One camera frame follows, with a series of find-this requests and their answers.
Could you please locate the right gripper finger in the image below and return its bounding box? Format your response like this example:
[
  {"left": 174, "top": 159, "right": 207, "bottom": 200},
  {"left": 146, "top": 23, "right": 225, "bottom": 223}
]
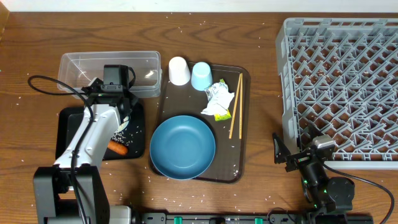
[
  {"left": 307, "top": 123, "right": 323, "bottom": 140},
  {"left": 272, "top": 133, "right": 290, "bottom": 164}
]

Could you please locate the light blue rice bowl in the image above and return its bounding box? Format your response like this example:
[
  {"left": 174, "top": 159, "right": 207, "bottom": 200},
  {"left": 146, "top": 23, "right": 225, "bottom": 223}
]
[{"left": 115, "top": 116, "right": 130, "bottom": 133}]

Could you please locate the orange carrot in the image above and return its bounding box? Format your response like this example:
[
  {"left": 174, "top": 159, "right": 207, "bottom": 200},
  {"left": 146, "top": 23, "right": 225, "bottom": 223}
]
[{"left": 108, "top": 141, "right": 129, "bottom": 156}]

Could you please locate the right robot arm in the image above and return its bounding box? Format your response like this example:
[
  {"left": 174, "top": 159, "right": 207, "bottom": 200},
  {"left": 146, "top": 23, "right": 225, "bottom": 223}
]
[{"left": 272, "top": 126, "right": 354, "bottom": 223}]

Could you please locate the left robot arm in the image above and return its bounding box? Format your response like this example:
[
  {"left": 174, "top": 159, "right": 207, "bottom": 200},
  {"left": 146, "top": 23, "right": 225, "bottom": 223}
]
[{"left": 33, "top": 78, "right": 139, "bottom": 223}]

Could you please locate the grey dishwasher rack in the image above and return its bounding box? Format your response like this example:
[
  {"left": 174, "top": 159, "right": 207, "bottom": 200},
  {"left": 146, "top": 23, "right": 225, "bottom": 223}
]
[{"left": 275, "top": 17, "right": 397, "bottom": 170}]

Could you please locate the black plastic tray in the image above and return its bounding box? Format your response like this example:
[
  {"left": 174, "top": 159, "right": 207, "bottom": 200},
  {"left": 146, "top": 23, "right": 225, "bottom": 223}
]
[{"left": 55, "top": 103, "right": 145, "bottom": 161}]

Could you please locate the clear plastic container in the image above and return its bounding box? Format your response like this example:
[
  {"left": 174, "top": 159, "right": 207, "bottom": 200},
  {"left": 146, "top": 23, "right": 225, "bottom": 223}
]
[{"left": 58, "top": 51, "right": 162, "bottom": 98}]

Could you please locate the white plastic cup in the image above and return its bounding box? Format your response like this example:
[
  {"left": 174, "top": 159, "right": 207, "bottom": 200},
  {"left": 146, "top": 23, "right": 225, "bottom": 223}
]
[{"left": 169, "top": 57, "right": 191, "bottom": 86}]

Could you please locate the yellow green wrapper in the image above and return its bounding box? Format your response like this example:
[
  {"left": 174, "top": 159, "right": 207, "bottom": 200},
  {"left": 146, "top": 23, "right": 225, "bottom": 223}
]
[{"left": 215, "top": 79, "right": 234, "bottom": 121}]

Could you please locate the left wooden chopstick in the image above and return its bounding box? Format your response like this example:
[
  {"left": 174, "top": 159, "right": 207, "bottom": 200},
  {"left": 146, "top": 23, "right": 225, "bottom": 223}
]
[{"left": 229, "top": 73, "right": 243, "bottom": 139}]

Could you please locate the dark blue plate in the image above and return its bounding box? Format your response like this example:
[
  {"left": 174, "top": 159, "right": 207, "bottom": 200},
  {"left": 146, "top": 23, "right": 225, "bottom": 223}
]
[{"left": 150, "top": 115, "right": 216, "bottom": 180}]

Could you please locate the brown serving tray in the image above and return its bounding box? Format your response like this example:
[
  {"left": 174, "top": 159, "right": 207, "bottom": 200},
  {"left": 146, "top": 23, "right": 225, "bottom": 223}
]
[{"left": 157, "top": 65, "right": 251, "bottom": 184}]

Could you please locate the light blue plastic cup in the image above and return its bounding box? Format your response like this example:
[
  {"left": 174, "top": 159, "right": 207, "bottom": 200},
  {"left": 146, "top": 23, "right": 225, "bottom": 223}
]
[{"left": 191, "top": 62, "right": 213, "bottom": 91}]

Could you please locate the crumpled white paper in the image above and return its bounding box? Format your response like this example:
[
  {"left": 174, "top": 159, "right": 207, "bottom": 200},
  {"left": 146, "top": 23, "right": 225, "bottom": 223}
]
[{"left": 201, "top": 79, "right": 234, "bottom": 116}]

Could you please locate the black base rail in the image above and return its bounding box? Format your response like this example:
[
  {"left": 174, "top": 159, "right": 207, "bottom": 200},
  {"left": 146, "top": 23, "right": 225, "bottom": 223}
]
[{"left": 108, "top": 205, "right": 374, "bottom": 224}]

